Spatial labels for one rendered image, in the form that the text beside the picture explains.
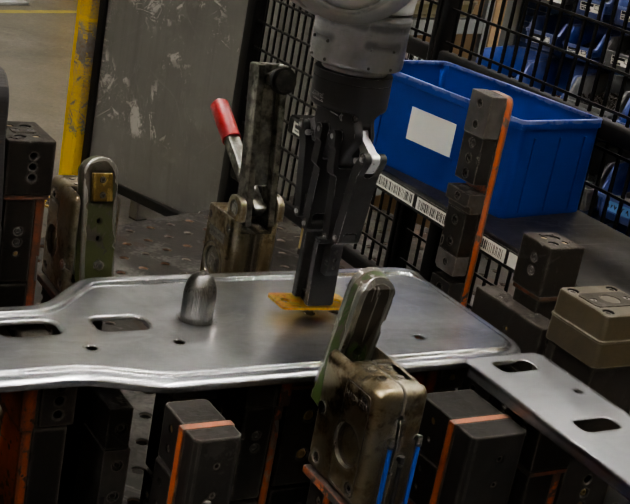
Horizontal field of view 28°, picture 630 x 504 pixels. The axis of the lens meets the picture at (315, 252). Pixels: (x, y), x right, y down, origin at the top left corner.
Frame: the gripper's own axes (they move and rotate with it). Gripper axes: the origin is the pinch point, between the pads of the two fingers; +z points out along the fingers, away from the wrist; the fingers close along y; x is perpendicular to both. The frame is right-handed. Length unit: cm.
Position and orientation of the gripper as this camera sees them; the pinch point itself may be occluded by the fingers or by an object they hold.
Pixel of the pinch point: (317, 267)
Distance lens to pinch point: 124.7
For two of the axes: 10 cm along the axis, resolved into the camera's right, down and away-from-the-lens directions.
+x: 8.6, -0.2, 5.1
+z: -1.7, 9.3, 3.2
